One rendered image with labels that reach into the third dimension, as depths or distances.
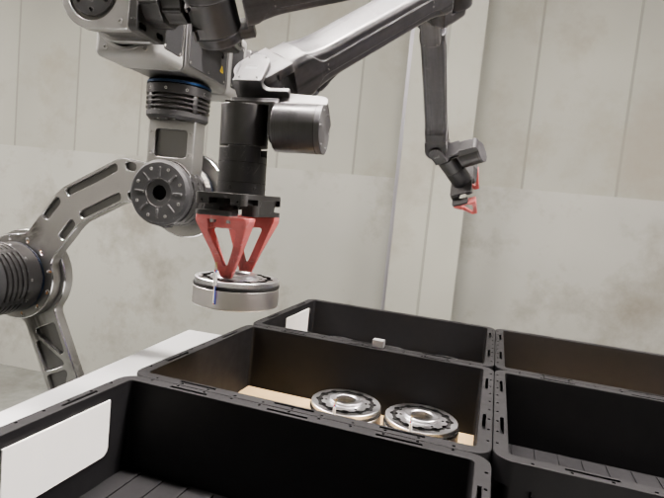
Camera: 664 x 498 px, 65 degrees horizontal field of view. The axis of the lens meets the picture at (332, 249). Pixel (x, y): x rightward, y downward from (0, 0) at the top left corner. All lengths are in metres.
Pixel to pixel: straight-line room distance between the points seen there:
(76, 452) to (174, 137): 0.77
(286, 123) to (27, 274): 0.99
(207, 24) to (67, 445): 0.62
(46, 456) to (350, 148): 2.22
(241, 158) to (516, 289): 2.08
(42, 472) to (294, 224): 2.19
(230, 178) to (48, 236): 0.92
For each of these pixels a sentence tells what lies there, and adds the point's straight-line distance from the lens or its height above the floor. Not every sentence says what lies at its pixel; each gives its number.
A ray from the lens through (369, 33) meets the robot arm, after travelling 0.76.
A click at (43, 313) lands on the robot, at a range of 1.55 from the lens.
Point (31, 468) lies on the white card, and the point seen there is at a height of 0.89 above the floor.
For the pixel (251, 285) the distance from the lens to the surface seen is 0.60.
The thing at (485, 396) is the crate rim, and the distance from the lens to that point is 0.68.
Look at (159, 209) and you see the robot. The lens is 1.16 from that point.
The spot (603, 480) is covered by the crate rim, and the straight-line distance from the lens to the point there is 0.54.
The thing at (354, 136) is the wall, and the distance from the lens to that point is 2.61.
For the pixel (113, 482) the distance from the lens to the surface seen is 0.65.
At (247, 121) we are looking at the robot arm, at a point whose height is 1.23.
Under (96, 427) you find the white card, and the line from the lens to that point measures 0.61.
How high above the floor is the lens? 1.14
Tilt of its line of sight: 5 degrees down
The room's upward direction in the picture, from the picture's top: 6 degrees clockwise
